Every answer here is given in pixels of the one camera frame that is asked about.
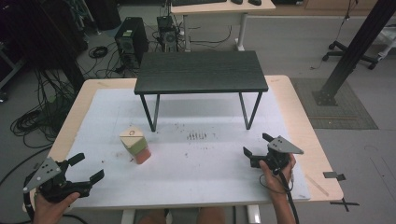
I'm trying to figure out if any black metal post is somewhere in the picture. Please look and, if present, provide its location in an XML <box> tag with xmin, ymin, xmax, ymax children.
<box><xmin>312</xmin><ymin>0</ymin><xmax>396</xmax><ymax>106</ymax></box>

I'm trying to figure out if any person's leg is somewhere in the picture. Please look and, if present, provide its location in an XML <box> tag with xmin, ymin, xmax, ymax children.
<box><xmin>138</xmin><ymin>208</ymin><xmax>166</xmax><ymax>224</ymax></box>
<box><xmin>196</xmin><ymin>206</ymin><xmax>226</xmax><ymax>224</ymax></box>

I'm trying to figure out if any black desktop shelf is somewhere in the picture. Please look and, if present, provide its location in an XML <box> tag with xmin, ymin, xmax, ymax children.
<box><xmin>134</xmin><ymin>50</ymin><xmax>269</xmax><ymax>133</ymax></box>

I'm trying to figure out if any small colourful block box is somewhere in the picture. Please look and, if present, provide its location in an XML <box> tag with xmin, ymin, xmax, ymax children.
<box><xmin>119</xmin><ymin>125</ymin><xmax>152</xmax><ymax>165</ymax></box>

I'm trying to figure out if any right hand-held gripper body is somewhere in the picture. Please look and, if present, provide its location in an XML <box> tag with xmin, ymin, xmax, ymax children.
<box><xmin>250</xmin><ymin>135</ymin><xmax>304</xmax><ymax>171</ymax></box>

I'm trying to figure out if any black office chair base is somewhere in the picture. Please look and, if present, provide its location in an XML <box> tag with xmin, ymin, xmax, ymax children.
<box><xmin>321</xmin><ymin>40</ymin><xmax>379</xmax><ymax>71</ymax></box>

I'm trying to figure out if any grey floor mat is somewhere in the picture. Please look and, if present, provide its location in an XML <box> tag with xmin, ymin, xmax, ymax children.
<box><xmin>290</xmin><ymin>77</ymin><xmax>379</xmax><ymax>131</ymax></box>

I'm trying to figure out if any person's right leg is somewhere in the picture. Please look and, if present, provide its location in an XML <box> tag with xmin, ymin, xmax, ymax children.
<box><xmin>196</xmin><ymin>206</ymin><xmax>226</xmax><ymax>224</ymax></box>

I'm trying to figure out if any white office desk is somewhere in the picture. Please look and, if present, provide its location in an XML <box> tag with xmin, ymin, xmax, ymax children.
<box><xmin>170</xmin><ymin>0</ymin><xmax>276</xmax><ymax>52</ymax></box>

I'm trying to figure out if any black tape strip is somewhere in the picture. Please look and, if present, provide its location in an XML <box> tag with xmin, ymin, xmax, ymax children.
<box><xmin>322</xmin><ymin>171</ymin><xmax>347</xmax><ymax>182</ymax></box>

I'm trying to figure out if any small black computer case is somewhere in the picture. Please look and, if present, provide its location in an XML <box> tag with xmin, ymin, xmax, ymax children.
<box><xmin>156</xmin><ymin>15</ymin><xmax>179</xmax><ymax>53</ymax></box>

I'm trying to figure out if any person's left leg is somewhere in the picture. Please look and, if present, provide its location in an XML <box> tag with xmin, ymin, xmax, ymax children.
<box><xmin>138</xmin><ymin>208</ymin><xmax>166</xmax><ymax>224</ymax></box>

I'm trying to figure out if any tangle of black floor cables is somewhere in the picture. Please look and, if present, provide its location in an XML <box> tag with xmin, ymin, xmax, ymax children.
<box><xmin>8</xmin><ymin>68</ymin><xmax>78</xmax><ymax>149</ymax></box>

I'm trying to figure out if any coiled black cable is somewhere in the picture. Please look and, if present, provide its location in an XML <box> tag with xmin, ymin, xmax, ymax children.
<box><xmin>88</xmin><ymin>45</ymin><xmax>109</xmax><ymax>60</ymax></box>

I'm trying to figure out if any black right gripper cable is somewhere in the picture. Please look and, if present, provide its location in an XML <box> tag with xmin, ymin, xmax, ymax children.
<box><xmin>273</xmin><ymin>167</ymin><xmax>301</xmax><ymax>224</ymax></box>

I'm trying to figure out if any white table mat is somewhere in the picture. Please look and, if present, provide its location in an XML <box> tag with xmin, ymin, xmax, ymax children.
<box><xmin>48</xmin><ymin>88</ymin><xmax>311</xmax><ymax>209</ymax></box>

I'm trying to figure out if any person's left hand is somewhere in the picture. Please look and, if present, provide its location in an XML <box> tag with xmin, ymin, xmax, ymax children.
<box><xmin>32</xmin><ymin>191</ymin><xmax>81</xmax><ymax>224</ymax></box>

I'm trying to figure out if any dark cabinet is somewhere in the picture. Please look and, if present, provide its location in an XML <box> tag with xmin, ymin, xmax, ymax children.
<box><xmin>0</xmin><ymin>0</ymin><xmax>89</xmax><ymax>94</ymax></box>

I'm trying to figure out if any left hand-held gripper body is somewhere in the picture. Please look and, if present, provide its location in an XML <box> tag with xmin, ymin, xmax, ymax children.
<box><xmin>22</xmin><ymin>157</ymin><xmax>93</xmax><ymax>203</ymax></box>

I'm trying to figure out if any person's right hand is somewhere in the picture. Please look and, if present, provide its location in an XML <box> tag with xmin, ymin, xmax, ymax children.
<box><xmin>259</xmin><ymin>154</ymin><xmax>297</xmax><ymax>194</ymax></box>

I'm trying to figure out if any thin black cable loop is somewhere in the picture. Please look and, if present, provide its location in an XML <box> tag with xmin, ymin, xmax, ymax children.
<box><xmin>259</xmin><ymin>173</ymin><xmax>294</xmax><ymax>194</ymax></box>

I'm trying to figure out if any black computer tower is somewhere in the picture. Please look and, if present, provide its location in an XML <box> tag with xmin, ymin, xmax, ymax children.
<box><xmin>114</xmin><ymin>16</ymin><xmax>149</xmax><ymax>70</ymax></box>

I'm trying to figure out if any black keyboard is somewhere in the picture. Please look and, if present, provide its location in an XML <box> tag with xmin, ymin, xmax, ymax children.
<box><xmin>171</xmin><ymin>0</ymin><xmax>228</xmax><ymax>7</ymax></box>

